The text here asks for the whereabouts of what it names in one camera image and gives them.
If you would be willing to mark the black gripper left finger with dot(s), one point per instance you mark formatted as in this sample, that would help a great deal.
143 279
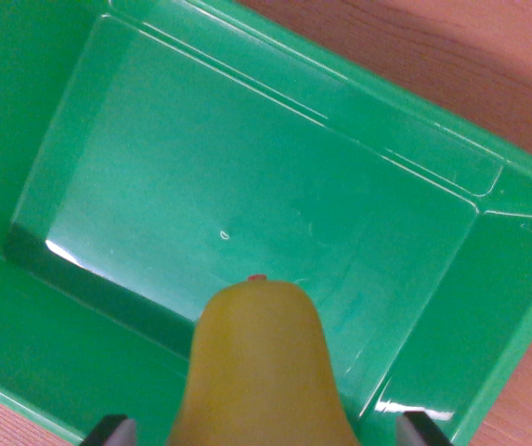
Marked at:
110 431

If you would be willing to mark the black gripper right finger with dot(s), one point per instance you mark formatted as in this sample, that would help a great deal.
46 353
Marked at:
421 429

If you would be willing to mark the yellow-green toy pear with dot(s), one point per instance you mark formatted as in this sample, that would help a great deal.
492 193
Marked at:
261 371

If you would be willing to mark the green plastic bin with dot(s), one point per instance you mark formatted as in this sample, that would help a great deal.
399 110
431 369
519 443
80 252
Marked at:
247 162

